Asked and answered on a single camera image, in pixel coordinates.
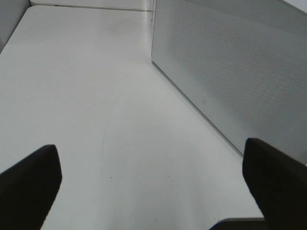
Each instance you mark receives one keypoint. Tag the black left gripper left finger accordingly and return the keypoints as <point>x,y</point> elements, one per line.
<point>28,190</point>

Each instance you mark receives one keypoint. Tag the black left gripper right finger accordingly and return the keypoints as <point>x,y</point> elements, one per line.
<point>278,184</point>

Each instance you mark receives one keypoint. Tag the white microwave door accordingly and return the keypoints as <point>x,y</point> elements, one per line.
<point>235,67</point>

